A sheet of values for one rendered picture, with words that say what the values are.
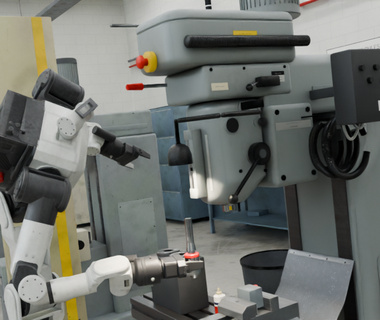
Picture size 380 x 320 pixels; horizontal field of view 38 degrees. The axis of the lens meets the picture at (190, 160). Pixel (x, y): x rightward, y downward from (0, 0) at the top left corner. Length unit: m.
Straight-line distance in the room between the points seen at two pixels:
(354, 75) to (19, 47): 2.17
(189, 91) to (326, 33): 5.64
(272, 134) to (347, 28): 5.32
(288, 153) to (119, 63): 10.02
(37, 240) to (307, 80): 0.98
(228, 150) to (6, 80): 1.88
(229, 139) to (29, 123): 0.63
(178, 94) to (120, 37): 10.09
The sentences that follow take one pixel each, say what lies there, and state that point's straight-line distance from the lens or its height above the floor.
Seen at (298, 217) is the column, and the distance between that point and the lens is 2.07.
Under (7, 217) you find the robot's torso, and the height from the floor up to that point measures 1.31.
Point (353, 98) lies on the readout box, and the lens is 1.60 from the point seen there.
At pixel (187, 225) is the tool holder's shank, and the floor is 1.26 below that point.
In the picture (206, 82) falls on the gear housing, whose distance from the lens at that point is 1.58.
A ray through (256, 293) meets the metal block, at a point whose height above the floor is 1.03.
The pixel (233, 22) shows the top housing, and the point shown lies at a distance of 1.66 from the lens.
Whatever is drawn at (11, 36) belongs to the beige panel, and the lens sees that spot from 3.31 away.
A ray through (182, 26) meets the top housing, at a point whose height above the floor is 1.84.
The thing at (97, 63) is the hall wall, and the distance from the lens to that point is 11.45.
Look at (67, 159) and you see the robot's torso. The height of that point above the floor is 1.50.
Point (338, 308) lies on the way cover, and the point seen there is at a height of 0.92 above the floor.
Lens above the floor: 1.55
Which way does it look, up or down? 3 degrees down
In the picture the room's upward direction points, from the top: 6 degrees counter-clockwise
